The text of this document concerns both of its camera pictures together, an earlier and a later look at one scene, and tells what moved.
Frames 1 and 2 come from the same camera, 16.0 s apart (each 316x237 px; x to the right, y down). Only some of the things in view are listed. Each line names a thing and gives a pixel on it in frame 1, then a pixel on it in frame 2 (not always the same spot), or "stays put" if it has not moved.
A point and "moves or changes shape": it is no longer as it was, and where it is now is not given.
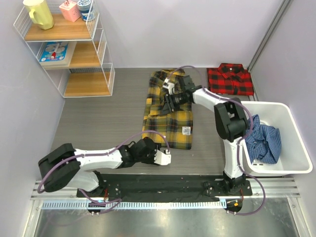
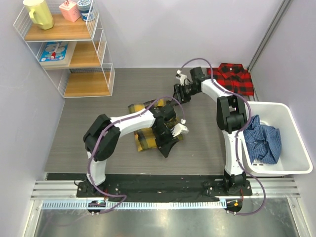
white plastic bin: (294, 158) stays put
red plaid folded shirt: (231, 79) stays put
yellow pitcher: (39, 13) stays put
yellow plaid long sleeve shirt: (174, 129) moves or changes shape
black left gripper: (157, 146) → (164, 145)
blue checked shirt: (263, 145) stays put
